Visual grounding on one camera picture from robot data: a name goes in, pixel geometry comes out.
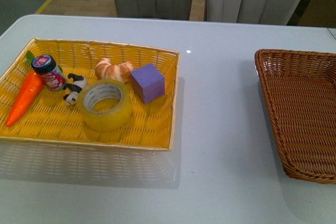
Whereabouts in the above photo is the orange toy carrot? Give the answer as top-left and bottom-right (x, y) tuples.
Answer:
(6, 50), (45, 127)

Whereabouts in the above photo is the small pink labelled jar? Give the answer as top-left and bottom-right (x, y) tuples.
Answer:
(31, 54), (67, 91)

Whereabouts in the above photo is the toy croissant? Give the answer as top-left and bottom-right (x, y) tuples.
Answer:
(94, 58), (134, 83)

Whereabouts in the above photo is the yellow wicker basket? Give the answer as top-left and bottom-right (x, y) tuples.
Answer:
(1, 38), (180, 185)

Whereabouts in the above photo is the brown wicker basket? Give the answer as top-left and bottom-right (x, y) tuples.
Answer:
(255, 49), (335, 184)

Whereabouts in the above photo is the purple foam cube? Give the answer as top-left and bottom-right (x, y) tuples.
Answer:
(131, 63), (165, 104)

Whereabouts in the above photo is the clear yellowish tape roll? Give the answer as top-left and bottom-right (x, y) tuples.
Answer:
(76, 79), (132, 132)

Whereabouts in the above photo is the panda figurine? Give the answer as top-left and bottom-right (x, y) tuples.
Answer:
(63, 73), (88, 106)

